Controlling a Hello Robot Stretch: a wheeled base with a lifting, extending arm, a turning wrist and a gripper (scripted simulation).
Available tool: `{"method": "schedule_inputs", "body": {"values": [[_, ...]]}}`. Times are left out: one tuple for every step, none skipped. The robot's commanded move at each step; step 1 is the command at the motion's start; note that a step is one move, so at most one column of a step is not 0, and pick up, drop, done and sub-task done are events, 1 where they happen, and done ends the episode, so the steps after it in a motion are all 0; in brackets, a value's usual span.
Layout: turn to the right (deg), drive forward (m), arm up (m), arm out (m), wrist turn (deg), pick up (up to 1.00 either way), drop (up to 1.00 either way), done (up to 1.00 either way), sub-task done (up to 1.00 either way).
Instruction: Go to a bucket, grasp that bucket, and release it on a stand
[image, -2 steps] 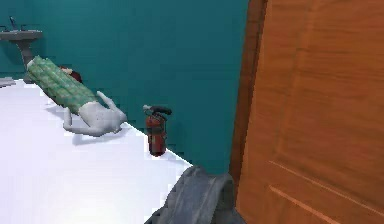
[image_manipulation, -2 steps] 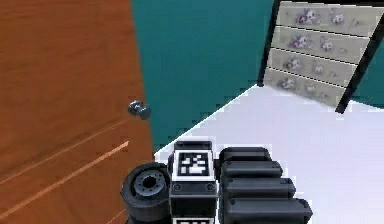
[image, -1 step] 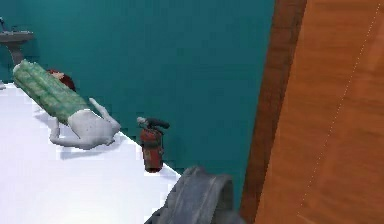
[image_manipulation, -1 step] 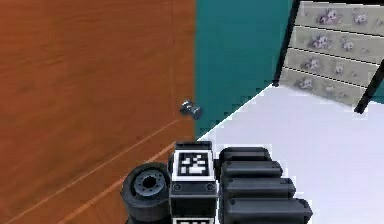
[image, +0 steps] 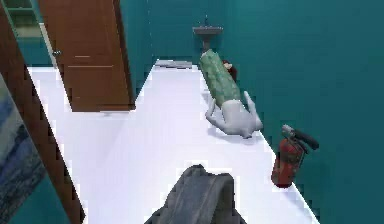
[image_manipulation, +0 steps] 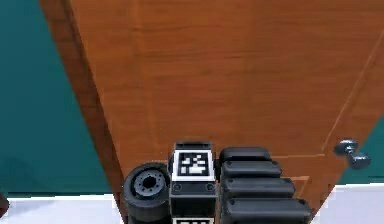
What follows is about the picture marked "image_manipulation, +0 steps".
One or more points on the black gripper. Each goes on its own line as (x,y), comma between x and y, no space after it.
(146,193)

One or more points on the brown wooden room door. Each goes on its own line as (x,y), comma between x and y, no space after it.
(216,83)

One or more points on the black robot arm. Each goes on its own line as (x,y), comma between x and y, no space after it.
(253,186)

